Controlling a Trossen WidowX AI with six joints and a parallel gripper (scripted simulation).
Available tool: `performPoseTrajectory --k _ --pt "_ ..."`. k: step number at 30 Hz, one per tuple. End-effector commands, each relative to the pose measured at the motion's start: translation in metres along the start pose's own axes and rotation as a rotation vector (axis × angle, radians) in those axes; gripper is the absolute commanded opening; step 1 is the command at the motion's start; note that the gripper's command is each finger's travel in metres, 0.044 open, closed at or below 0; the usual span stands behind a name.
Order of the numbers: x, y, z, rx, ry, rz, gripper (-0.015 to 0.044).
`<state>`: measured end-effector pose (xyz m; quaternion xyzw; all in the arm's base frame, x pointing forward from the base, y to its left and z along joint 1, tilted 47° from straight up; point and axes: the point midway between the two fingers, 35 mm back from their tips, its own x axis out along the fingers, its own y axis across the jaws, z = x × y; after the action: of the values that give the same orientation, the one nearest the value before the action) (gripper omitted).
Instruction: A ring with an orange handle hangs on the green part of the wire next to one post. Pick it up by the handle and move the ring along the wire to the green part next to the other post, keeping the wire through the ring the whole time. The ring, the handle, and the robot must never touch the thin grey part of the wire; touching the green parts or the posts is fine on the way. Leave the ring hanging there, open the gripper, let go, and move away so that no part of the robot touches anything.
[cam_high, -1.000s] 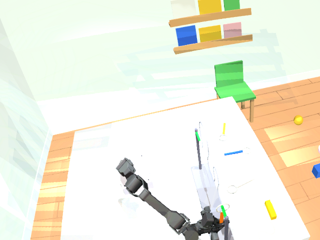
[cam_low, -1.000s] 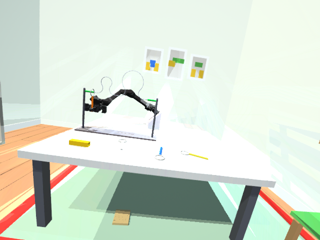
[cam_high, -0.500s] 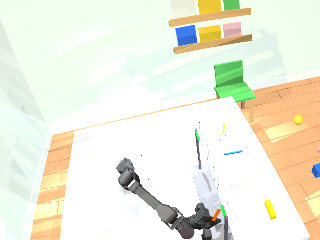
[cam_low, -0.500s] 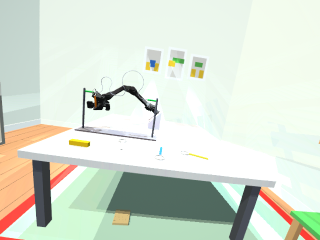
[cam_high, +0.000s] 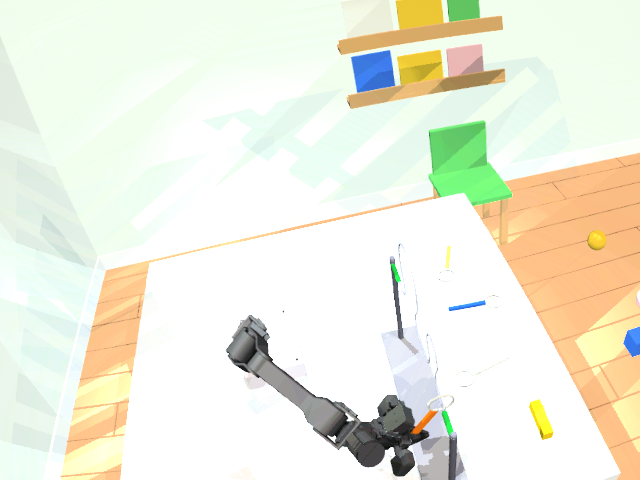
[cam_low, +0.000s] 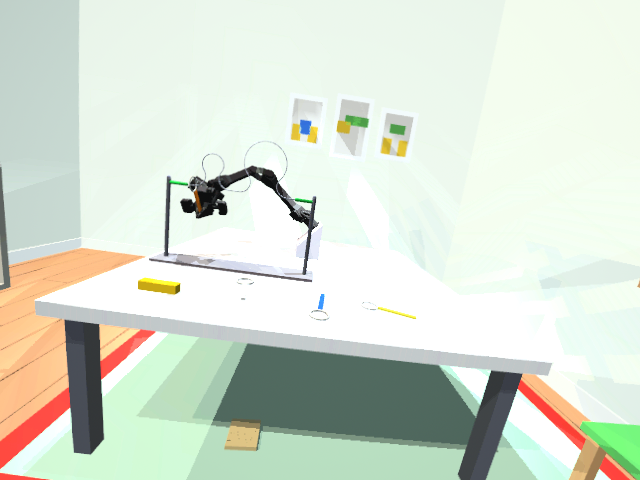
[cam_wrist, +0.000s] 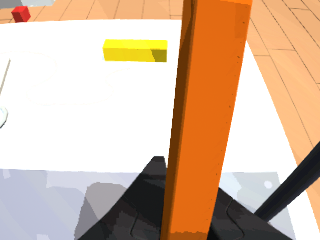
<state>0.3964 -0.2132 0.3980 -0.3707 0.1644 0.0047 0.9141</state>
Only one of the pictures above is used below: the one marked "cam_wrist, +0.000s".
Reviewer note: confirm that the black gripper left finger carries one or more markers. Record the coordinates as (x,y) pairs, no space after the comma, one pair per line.
(137,214)

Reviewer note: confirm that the orange handle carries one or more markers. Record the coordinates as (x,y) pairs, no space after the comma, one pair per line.
(211,52)

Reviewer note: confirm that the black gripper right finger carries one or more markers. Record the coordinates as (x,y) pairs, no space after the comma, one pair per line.
(231,221)

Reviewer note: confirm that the yellow rectangular block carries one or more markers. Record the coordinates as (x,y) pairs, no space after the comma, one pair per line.
(145,51)

